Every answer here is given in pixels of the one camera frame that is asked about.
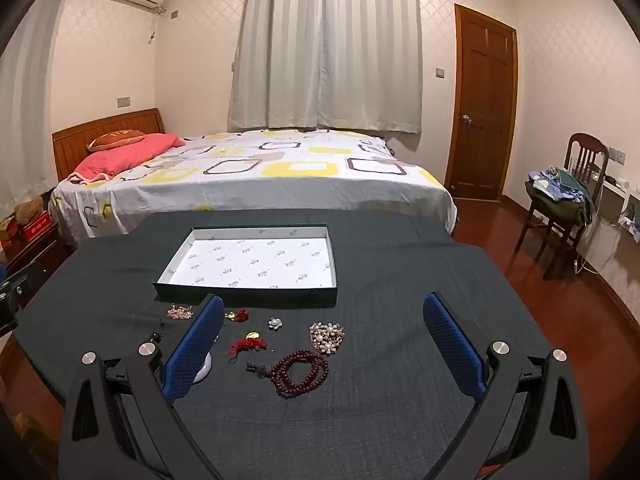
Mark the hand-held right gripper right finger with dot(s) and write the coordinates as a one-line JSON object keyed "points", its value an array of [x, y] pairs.
{"points": [[452, 345]]}

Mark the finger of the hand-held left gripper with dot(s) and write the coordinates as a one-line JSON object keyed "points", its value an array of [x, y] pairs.
{"points": [[15, 292]]}

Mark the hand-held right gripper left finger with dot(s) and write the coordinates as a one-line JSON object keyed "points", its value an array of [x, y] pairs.
{"points": [[192, 350]]}

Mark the white jade bangle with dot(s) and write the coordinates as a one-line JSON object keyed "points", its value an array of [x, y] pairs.
{"points": [[205, 367]]}

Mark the gold ingot red tassel charm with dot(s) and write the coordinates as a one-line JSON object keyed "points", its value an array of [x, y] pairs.
{"points": [[248, 344]]}

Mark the green box with white lining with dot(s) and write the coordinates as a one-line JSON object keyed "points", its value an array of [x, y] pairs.
{"points": [[250, 260]]}

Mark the pearl cluster hair ornament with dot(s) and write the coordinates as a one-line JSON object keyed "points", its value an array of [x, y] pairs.
{"points": [[326, 338]]}

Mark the dark wooden nightstand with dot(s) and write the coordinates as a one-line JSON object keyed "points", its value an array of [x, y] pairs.
{"points": [[35, 260]]}

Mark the red and gold charm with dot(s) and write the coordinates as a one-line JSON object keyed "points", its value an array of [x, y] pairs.
{"points": [[240, 315]]}

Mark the red box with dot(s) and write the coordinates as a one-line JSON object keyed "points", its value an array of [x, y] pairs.
{"points": [[35, 227]]}

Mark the brown teddy bear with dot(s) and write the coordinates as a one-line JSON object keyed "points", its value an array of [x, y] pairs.
{"points": [[29, 209]]}

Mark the pearl flower brooch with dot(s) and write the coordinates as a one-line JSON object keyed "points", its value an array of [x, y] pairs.
{"points": [[275, 323]]}

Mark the dark green tablecloth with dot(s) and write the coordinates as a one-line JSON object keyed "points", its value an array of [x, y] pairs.
{"points": [[375, 385]]}

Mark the pink pillow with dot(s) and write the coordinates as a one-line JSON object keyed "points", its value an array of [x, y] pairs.
{"points": [[125, 157]]}

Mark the pile of clothes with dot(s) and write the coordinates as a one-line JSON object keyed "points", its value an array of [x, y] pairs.
{"points": [[557, 200]]}

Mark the brown cushion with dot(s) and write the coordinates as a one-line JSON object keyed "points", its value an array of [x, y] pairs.
{"points": [[115, 140]]}

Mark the patterned white yellow bed sheet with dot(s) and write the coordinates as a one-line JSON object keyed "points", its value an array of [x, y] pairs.
{"points": [[280, 180]]}

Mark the wooden bed headboard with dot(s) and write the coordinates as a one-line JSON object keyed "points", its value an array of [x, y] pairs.
{"points": [[115, 122]]}

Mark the white side desk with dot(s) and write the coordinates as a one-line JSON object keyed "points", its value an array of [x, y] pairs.
{"points": [[612, 210]]}

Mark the dark wooden chair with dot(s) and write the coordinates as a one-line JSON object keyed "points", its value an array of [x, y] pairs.
{"points": [[582, 150]]}

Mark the brown wooden door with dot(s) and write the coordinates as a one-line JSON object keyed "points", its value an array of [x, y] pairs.
{"points": [[482, 105]]}

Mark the pale striped curtain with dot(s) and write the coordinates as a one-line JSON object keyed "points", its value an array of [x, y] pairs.
{"points": [[325, 45]]}

